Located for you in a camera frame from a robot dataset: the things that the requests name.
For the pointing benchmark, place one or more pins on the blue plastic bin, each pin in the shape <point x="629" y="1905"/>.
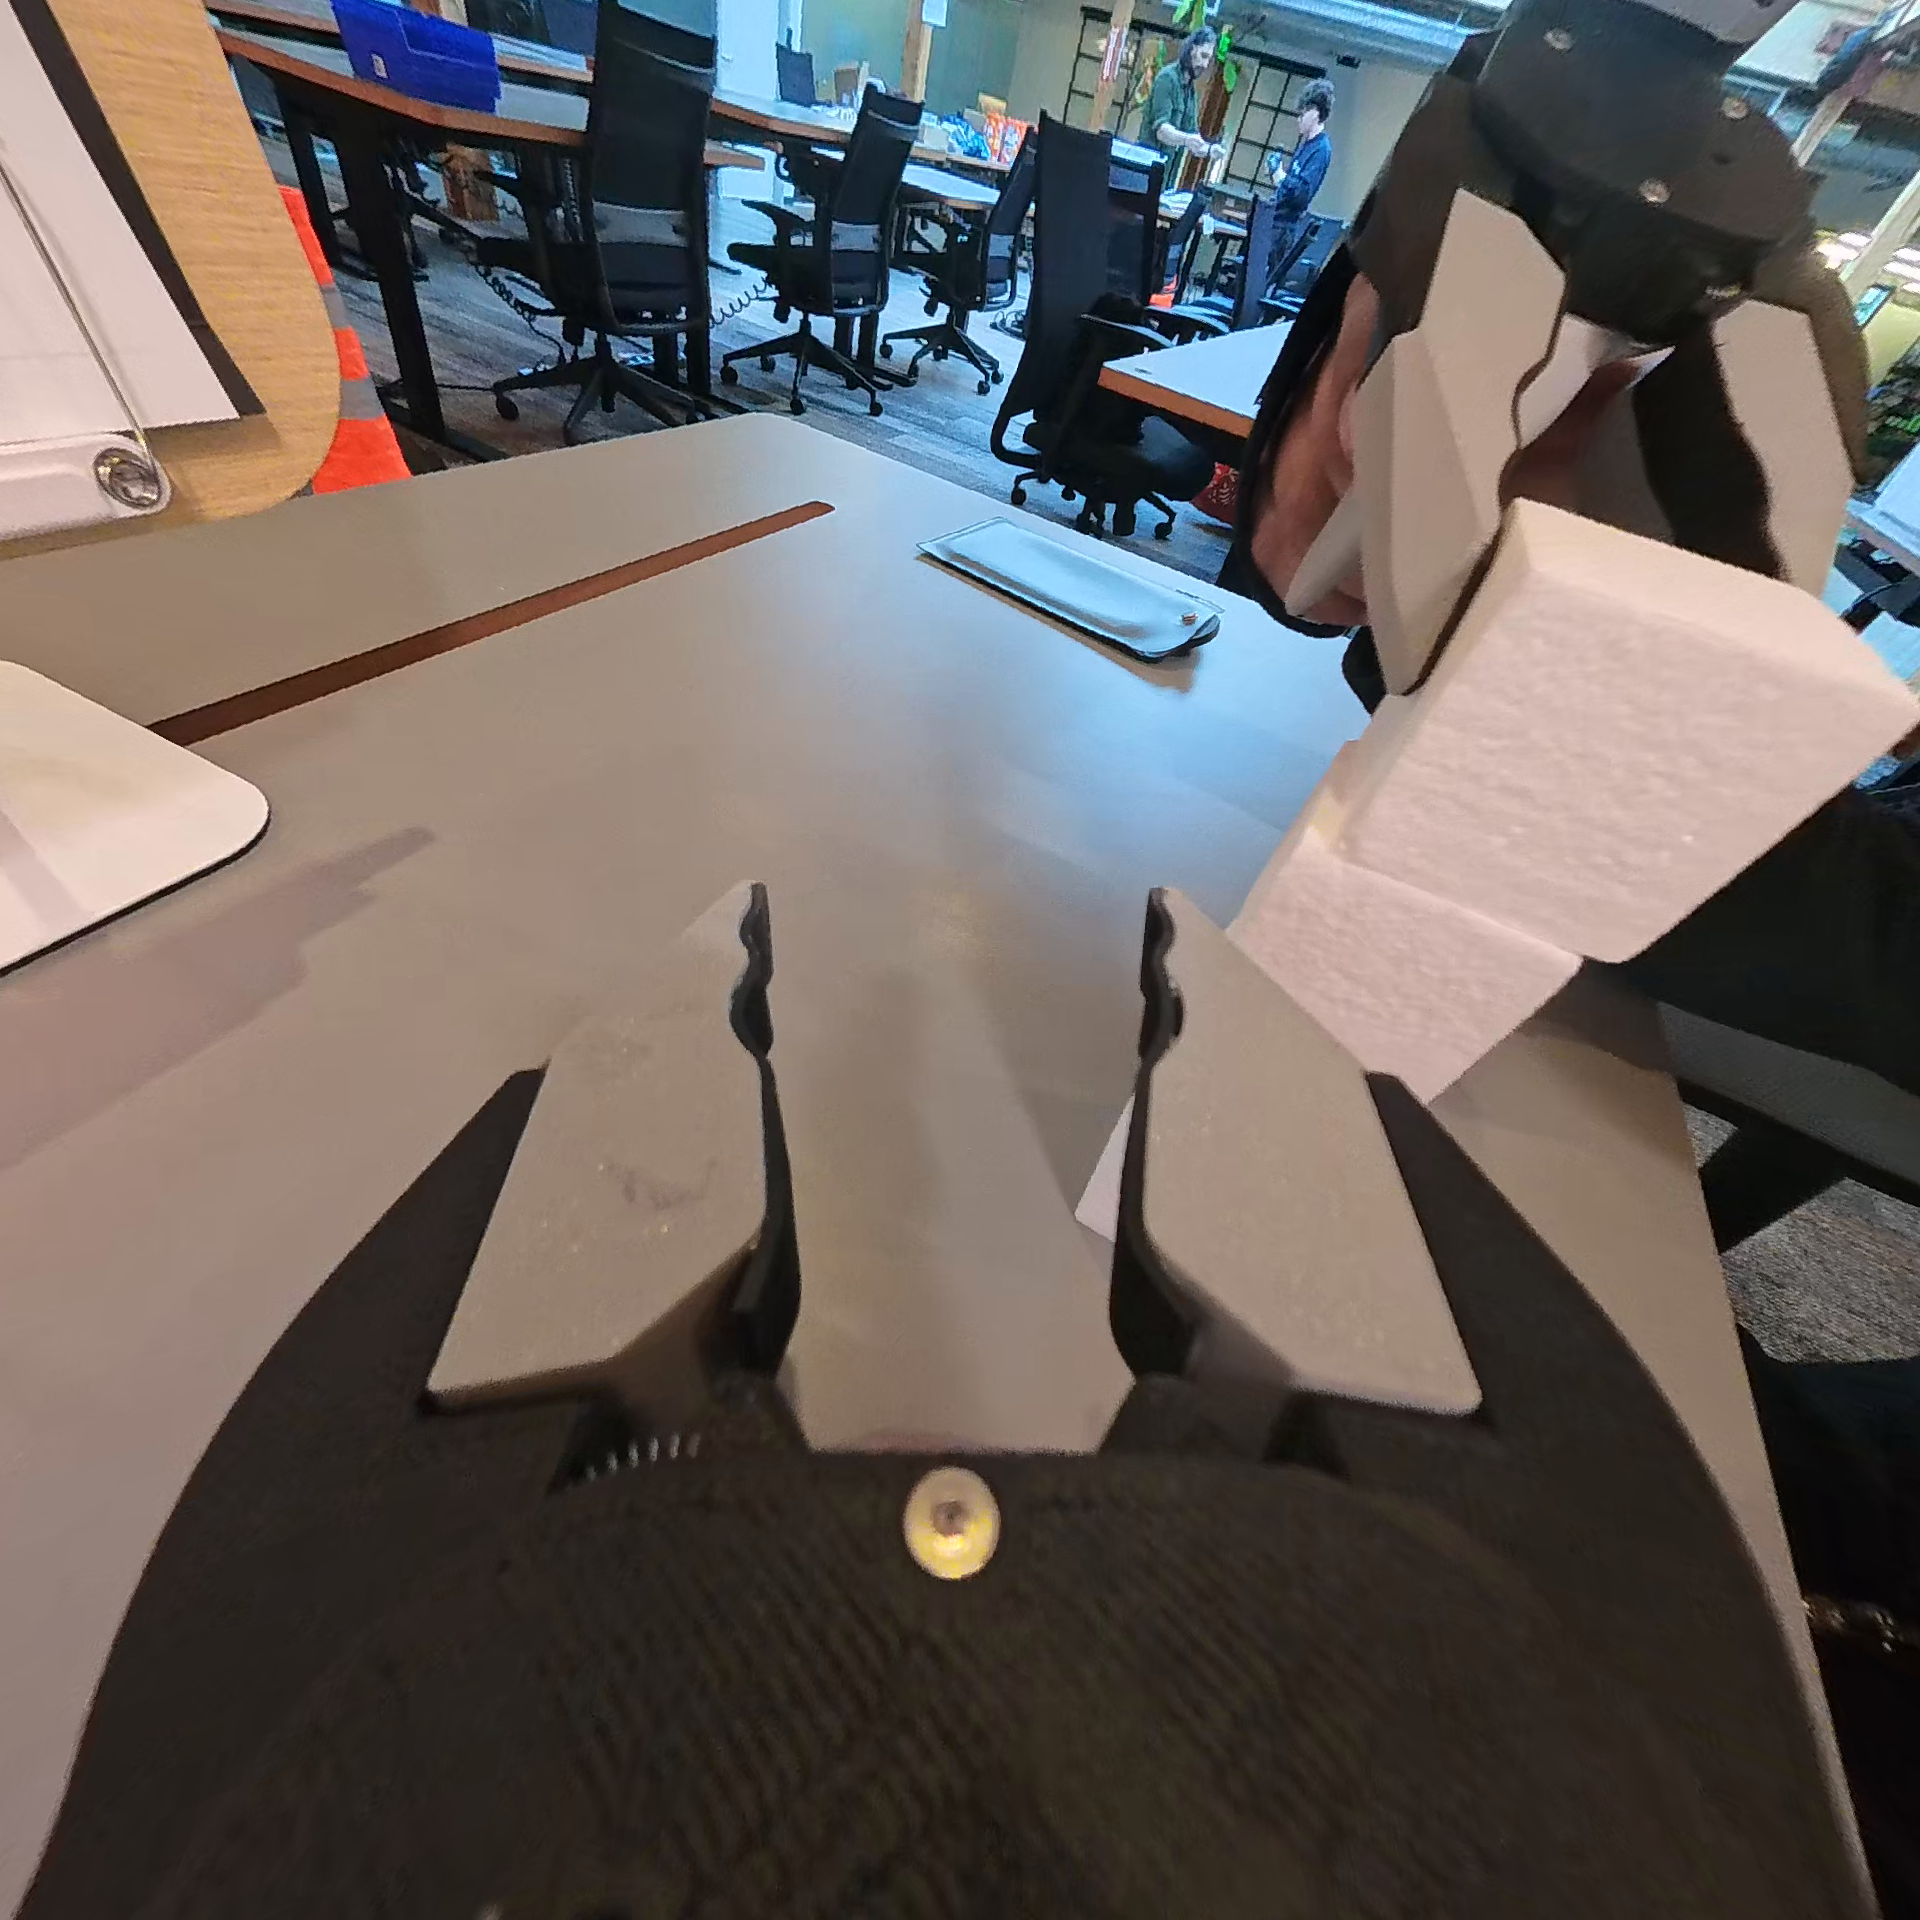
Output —
<point x="427" y="53"/>

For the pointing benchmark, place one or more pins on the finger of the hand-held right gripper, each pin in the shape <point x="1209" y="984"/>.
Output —
<point x="1786" y="434"/>
<point x="1440" y="450"/>

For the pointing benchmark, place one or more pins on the black office chair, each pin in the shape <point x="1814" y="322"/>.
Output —
<point x="849" y="224"/>
<point x="974" y="254"/>
<point x="1088" y="329"/>
<point x="646" y="181"/>

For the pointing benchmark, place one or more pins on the white paper sheet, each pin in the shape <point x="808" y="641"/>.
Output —
<point x="90" y="269"/>

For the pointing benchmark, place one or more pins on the rounded wooden board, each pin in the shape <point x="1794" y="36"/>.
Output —
<point x="210" y="224"/>

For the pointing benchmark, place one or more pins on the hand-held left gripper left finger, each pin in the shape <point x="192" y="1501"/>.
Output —
<point x="616" y="1184"/>

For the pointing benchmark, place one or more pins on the white hard foam cube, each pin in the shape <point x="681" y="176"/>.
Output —
<point x="1621" y="749"/>

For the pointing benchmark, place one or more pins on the brown-edged grey desk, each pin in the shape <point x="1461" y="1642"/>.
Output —
<point x="1200" y="374"/>
<point x="779" y="116"/>
<point x="541" y="113"/>

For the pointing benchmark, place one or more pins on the white tablet stand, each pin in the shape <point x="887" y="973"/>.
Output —
<point x="106" y="810"/>

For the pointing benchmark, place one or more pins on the person's right hand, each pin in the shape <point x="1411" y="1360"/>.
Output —
<point x="1319" y="480"/>

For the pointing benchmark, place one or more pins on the colourful snack packets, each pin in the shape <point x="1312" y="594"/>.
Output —
<point x="992" y="134"/>

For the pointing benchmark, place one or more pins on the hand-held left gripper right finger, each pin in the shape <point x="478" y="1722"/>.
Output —
<point x="1290" y="1200"/>

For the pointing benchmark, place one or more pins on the orange traffic cone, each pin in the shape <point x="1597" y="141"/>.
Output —
<point x="359" y="450"/>

